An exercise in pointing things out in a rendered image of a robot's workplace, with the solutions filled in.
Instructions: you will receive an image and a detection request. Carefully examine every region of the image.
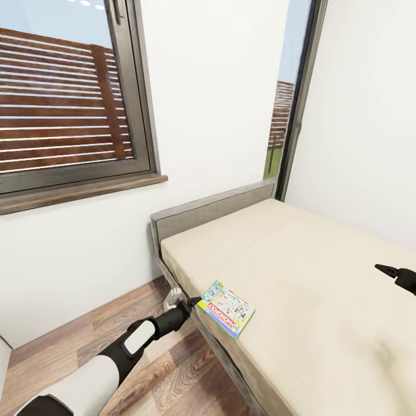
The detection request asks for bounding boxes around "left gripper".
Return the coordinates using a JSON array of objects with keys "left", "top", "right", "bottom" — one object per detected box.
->
[{"left": 162, "top": 296, "right": 202, "bottom": 332}]

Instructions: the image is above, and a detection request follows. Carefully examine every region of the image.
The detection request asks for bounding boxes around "board game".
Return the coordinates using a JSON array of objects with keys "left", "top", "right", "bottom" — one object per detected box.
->
[{"left": 196, "top": 281, "right": 256, "bottom": 341}]

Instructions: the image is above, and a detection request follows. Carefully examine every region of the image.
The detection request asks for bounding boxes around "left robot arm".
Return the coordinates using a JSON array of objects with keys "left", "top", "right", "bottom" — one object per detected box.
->
[{"left": 14, "top": 287, "right": 202, "bottom": 416}]

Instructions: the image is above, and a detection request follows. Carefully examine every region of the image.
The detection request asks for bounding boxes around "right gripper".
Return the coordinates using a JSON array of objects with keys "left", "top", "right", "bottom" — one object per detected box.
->
[{"left": 374, "top": 264, "right": 416, "bottom": 296}]

